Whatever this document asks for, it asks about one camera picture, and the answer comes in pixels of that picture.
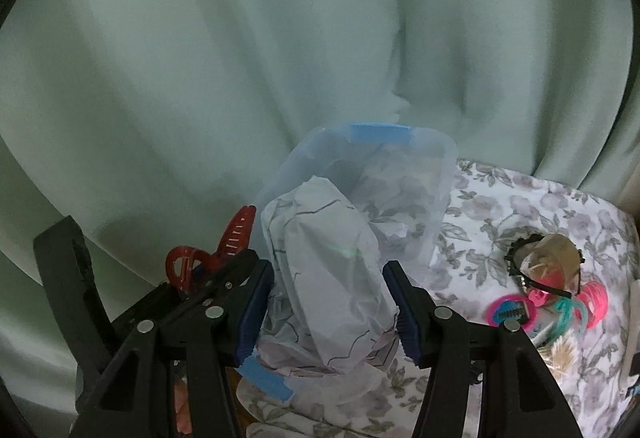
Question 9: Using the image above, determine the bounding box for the pale green curtain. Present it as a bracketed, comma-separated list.
[1, 0, 639, 437]

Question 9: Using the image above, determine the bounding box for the red hair claw clip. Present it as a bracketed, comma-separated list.
[165, 205, 257, 295]

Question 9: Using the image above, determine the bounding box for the bundle of wooden toothpicks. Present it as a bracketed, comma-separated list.
[538, 334, 578, 375]

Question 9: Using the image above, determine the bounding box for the brown packing tape roll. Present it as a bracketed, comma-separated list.
[520, 233, 584, 293]

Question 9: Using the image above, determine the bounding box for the white paper ball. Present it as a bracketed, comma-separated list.
[257, 177, 397, 376]

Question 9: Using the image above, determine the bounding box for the floral bed sheet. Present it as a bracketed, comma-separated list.
[234, 158, 640, 438]

